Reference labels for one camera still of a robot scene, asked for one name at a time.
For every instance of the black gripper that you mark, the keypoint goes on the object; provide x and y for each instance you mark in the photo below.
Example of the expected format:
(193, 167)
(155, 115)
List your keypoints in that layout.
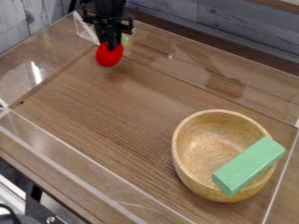
(105, 14)

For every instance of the red plush strawberry toy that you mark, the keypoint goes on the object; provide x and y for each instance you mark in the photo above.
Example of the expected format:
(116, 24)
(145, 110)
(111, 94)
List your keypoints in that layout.
(108, 57)

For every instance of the wooden bowl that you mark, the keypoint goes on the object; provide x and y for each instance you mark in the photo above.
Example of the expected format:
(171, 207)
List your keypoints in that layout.
(208, 138)

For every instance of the green rectangular block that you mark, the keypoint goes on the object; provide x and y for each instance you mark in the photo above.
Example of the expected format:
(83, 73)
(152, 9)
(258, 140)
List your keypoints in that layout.
(247, 165)

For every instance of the clear acrylic corner bracket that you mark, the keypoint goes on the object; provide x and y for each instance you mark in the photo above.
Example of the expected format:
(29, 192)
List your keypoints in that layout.
(85, 31)

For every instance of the black metal table bracket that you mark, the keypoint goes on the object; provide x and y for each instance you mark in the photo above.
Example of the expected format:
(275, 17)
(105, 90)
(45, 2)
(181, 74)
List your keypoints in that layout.
(45, 209)

